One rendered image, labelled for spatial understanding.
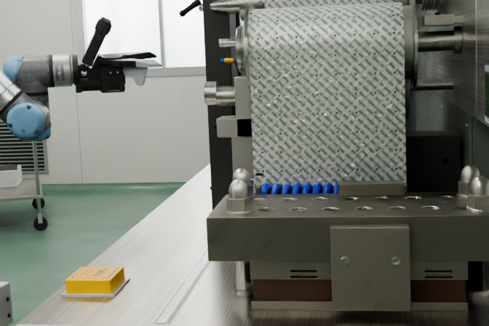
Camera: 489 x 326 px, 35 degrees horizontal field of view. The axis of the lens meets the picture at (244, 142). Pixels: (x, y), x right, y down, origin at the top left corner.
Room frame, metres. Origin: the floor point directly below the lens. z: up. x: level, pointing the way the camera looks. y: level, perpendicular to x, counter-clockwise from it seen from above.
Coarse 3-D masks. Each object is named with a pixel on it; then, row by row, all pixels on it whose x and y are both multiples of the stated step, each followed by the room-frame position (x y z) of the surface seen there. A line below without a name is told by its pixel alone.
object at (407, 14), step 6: (402, 6) 1.22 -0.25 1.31; (408, 6) 1.21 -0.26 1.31; (408, 12) 1.19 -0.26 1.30; (408, 18) 1.18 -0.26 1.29; (408, 24) 1.18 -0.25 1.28; (408, 30) 1.17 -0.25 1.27; (408, 36) 1.17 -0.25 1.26; (408, 42) 1.17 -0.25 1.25; (408, 48) 1.17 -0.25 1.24; (408, 54) 1.17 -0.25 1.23; (408, 60) 1.18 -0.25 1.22; (408, 66) 1.18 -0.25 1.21; (246, 72) 1.22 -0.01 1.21; (408, 72) 1.19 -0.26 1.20; (408, 78) 1.21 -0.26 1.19
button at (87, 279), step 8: (80, 272) 1.14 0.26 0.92; (88, 272) 1.14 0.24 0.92; (96, 272) 1.14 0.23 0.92; (104, 272) 1.14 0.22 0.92; (112, 272) 1.14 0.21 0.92; (120, 272) 1.15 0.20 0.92; (72, 280) 1.11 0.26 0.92; (80, 280) 1.11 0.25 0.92; (88, 280) 1.11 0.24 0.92; (96, 280) 1.10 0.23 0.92; (104, 280) 1.10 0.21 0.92; (112, 280) 1.11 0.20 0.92; (120, 280) 1.15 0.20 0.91; (72, 288) 1.11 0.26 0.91; (80, 288) 1.11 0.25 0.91; (88, 288) 1.11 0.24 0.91; (96, 288) 1.10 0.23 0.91; (104, 288) 1.10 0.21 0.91; (112, 288) 1.11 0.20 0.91
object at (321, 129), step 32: (256, 96) 1.20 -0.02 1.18; (288, 96) 1.19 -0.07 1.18; (320, 96) 1.19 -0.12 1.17; (352, 96) 1.18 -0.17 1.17; (384, 96) 1.17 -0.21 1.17; (256, 128) 1.20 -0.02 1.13; (288, 128) 1.19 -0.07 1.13; (320, 128) 1.19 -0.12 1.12; (352, 128) 1.18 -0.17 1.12; (384, 128) 1.17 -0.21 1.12; (256, 160) 1.20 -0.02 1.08; (288, 160) 1.19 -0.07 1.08; (320, 160) 1.19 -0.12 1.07; (352, 160) 1.18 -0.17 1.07; (384, 160) 1.17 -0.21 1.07
